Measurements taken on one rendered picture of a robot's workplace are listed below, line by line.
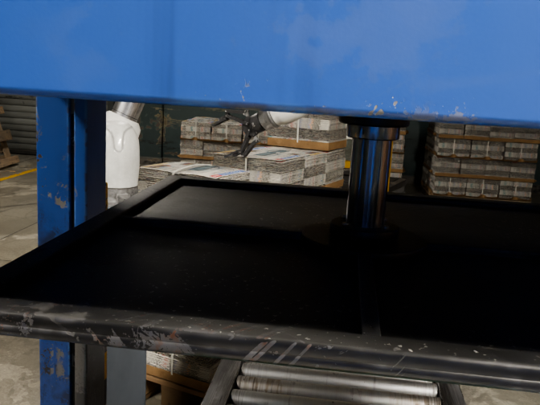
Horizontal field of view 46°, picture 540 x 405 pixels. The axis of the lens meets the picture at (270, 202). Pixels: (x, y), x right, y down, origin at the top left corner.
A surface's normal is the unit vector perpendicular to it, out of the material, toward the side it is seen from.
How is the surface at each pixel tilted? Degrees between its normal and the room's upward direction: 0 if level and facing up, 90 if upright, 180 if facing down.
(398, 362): 90
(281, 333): 0
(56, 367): 90
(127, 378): 90
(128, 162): 88
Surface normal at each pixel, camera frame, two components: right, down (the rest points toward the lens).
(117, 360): 0.51, 0.20
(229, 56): -0.12, 0.19
